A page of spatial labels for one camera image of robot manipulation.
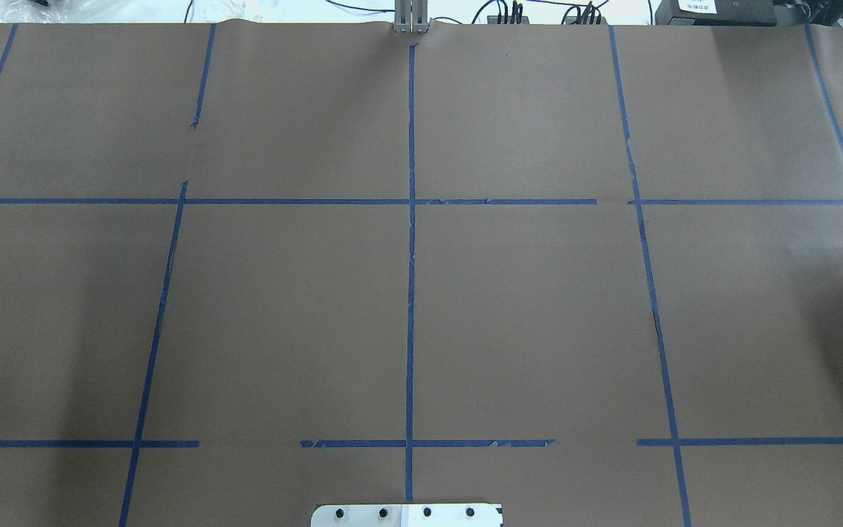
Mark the black device box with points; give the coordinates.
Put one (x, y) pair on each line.
(715, 13)

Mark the aluminium frame post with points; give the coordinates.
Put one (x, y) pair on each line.
(411, 17)

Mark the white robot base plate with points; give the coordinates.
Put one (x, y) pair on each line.
(437, 514)

